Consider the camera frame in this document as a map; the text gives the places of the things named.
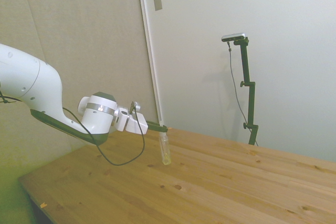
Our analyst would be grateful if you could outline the clear sanitizer pump bottle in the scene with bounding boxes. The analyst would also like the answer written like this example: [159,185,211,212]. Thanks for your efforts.
[159,131,171,166]

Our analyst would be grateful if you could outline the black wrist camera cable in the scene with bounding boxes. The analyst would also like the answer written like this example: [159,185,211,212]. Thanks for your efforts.
[62,102,145,166]

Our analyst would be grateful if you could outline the black camera stand pole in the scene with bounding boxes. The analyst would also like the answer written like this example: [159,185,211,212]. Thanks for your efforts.
[234,38,259,146]

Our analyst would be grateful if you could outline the white vertical wall strip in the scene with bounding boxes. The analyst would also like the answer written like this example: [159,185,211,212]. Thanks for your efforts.
[135,0,164,127]

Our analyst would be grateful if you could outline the grey exterior camera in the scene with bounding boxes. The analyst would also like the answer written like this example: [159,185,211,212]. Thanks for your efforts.
[221,33,247,42]

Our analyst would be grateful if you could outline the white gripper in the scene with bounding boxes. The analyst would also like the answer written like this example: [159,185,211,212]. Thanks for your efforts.
[125,113,169,135]

